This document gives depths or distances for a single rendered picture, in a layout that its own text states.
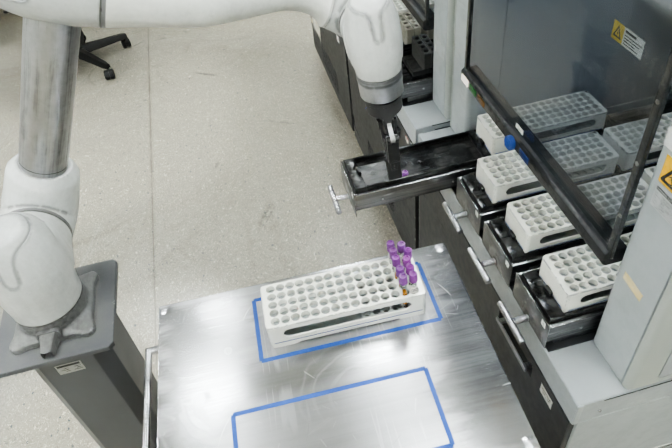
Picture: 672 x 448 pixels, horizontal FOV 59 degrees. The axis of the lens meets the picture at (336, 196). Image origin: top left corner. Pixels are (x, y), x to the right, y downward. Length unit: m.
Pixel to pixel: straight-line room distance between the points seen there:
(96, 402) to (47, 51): 0.86
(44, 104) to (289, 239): 1.35
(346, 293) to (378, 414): 0.22
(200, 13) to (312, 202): 1.61
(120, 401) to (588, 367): 1.10
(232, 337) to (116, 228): 1.62
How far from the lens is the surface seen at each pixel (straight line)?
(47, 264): 1.35
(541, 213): 1.30
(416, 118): 1.74
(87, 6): 1.03
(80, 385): 1.60
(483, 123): 1.50
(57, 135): 1.37
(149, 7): 1.03
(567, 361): 1.24
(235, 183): 2.74
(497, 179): 1.35
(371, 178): 1.44
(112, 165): 3.08
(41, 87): 1.30
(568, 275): 1.19
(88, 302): 1.48
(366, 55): 1.11
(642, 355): 1.14
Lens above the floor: 1.77
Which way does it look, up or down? 43 degrees down
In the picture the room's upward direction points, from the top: 8 degrees counter-clockwise
